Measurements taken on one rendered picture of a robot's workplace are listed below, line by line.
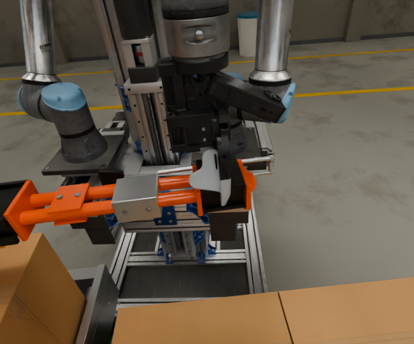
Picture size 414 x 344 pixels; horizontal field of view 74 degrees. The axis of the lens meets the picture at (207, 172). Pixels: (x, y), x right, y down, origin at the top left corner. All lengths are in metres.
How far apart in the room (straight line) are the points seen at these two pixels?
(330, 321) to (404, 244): 1.20
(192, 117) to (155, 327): 0.88
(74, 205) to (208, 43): 0.30
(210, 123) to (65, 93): 0.66
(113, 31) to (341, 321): 1.21
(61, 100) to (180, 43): 0.65
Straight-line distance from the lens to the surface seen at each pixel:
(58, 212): 0.48
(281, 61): 0.79
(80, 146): 0.99
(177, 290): 1.55
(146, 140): 1.03
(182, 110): 0.37
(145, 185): 0.45
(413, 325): 1.23
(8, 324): 0.84
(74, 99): 0.95
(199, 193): 0.41
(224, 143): 0.36
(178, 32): 0.33
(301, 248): 1.97
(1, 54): 8.31
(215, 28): 0.33
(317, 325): 1.12
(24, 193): 0.52
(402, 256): 2.16
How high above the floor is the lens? 1.53
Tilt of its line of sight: 37 degrees down
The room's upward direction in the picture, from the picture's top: 6 degrees counter-clockwise
